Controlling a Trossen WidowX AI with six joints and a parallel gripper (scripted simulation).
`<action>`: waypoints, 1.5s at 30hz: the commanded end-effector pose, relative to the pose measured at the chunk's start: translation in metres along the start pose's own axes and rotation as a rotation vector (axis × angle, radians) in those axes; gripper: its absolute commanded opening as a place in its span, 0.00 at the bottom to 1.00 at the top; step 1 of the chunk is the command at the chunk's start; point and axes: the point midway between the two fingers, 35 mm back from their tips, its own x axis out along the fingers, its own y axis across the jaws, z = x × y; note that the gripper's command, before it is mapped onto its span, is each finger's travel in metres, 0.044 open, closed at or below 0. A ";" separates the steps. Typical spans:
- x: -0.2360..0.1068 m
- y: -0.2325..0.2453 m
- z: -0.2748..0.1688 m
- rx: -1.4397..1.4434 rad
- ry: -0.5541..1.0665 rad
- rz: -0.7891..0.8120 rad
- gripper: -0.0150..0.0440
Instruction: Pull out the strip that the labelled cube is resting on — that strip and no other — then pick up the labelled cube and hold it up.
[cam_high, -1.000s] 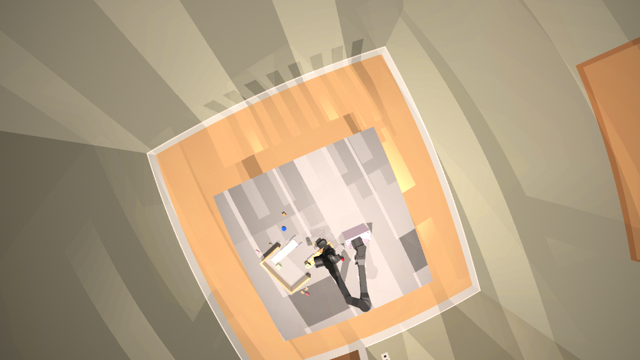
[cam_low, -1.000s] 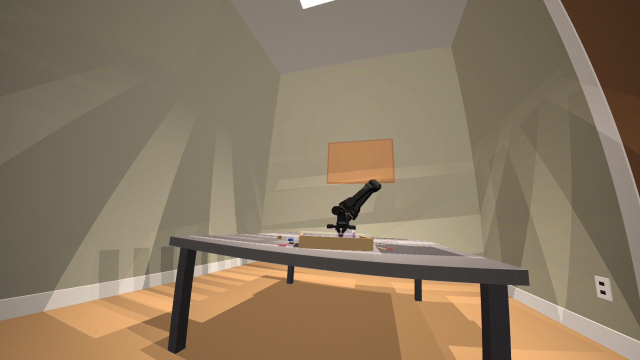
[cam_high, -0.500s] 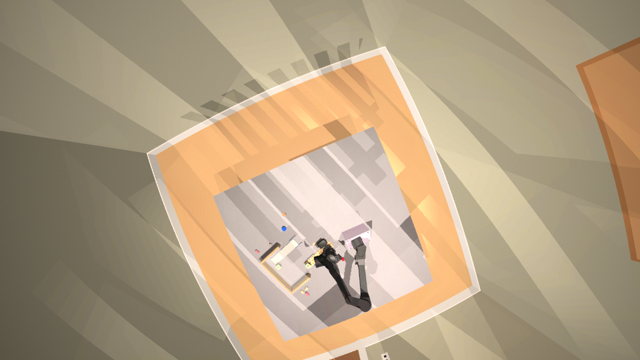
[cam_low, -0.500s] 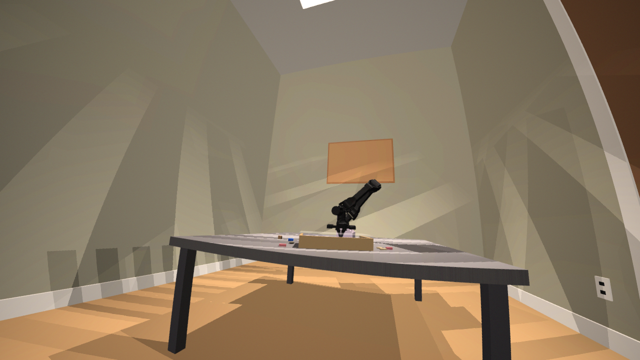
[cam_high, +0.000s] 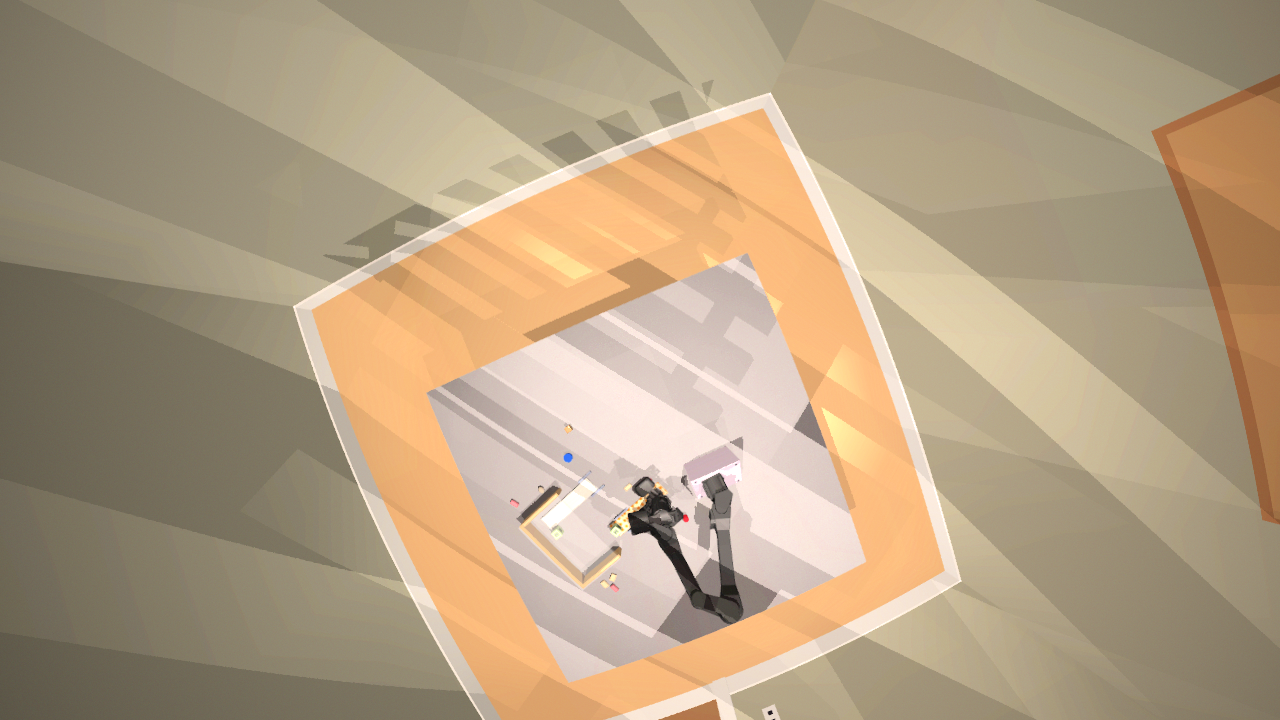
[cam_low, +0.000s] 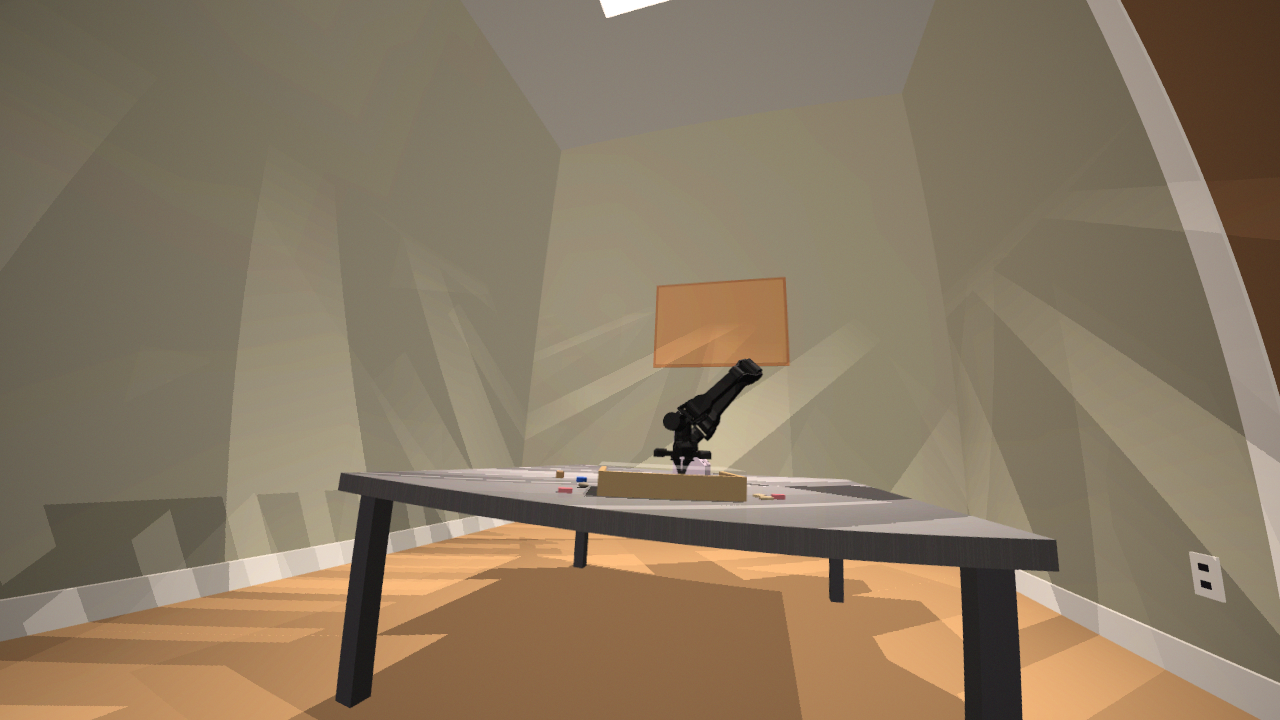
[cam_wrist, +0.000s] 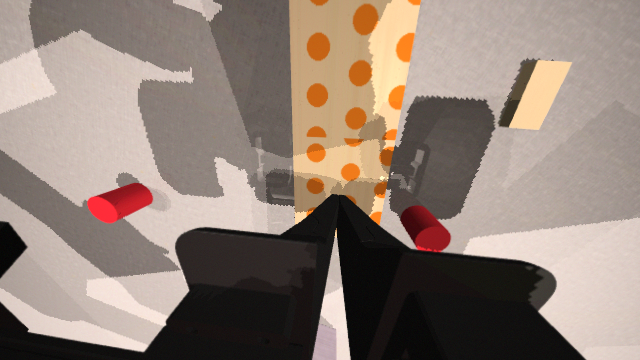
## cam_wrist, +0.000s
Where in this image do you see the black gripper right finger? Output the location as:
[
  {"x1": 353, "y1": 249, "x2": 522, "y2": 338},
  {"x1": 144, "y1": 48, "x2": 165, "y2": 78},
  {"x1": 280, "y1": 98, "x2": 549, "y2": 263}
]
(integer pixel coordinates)
[{"x1": 336, "y1": 195, "x2": 557, "y2": 360}]

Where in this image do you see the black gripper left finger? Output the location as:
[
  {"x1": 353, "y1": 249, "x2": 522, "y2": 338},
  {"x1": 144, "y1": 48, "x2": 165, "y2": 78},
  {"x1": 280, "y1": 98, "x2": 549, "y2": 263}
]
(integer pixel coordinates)
[{"x1": 175, "y1": 194, "x2": 339, "y2": 360}]

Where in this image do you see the red cylinder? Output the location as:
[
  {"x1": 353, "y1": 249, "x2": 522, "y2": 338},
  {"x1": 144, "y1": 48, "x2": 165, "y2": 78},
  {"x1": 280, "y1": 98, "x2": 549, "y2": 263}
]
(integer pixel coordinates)
[
  {"x1": 88, "y1": 183, "x2": 153, "y2": 223},
  {"x1": 401, "y1": 205, "x2": 451, "y2": 252}
]

